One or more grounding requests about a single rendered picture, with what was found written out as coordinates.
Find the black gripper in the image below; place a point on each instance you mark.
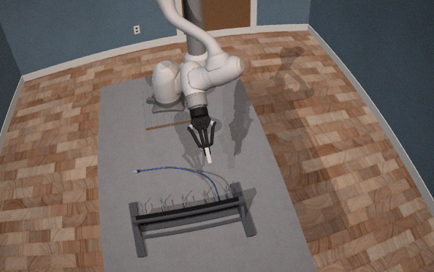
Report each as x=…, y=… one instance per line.
x=200, y=120

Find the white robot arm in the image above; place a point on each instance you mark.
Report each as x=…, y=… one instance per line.
x=205, y=65

